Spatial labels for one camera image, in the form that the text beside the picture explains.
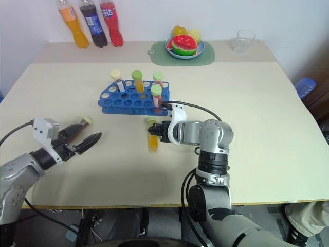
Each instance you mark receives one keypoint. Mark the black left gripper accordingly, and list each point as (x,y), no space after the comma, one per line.
(64,149)

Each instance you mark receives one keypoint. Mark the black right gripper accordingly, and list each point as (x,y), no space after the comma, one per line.
(161,130)

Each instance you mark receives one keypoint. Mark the orange liquid green-capped test tube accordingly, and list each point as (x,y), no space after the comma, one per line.
(153,142)
(138,82)

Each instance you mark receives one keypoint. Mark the brown liquid test tube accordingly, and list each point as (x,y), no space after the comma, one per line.
(87,121)

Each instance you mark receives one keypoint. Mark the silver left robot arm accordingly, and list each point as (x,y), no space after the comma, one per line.
(15,177)

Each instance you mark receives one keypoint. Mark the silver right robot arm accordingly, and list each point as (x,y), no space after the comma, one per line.
(216,144)

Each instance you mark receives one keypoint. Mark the red liquid green-capped test tube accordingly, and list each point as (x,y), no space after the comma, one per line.
(157,78)
(156,96)

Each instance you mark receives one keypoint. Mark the blue test tube rack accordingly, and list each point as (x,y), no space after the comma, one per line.
(128,100)

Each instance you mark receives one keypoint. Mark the cream-capped white-labelled test tube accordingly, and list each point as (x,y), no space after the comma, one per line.
(118,82)

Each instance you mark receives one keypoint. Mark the toy watermelon slice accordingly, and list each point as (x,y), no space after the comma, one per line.
(183,45)

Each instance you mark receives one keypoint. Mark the green placemat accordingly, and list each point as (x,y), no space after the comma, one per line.
(208,55)

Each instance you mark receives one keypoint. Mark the light blue plate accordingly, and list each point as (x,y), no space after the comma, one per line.
(200,49)

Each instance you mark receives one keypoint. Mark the pale yellow bumpy toy fruit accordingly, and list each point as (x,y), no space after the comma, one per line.
(195,34)

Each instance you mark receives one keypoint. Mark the orange soda bottle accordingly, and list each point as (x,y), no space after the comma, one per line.
(74,28)

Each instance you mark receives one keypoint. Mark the cola bottle blue label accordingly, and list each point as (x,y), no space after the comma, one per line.
(93,25)

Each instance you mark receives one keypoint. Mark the red soda bottle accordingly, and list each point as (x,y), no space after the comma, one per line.
(113,25)

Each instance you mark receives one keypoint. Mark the clear glass cup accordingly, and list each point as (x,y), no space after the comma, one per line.
(242,42)

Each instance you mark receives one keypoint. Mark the blue plastic stool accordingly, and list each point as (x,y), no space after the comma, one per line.
(305,87)

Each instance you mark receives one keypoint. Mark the brown wooden furniture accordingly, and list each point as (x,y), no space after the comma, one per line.
(320,108)

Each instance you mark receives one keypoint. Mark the beige cloth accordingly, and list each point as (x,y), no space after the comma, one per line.
(306,216)

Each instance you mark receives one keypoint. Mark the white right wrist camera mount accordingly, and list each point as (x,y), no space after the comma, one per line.
(177,113)

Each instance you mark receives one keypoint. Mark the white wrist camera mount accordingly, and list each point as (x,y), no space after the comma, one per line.
(43,130)
(177,113)

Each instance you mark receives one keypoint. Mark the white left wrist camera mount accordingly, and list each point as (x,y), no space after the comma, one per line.
(43,130)

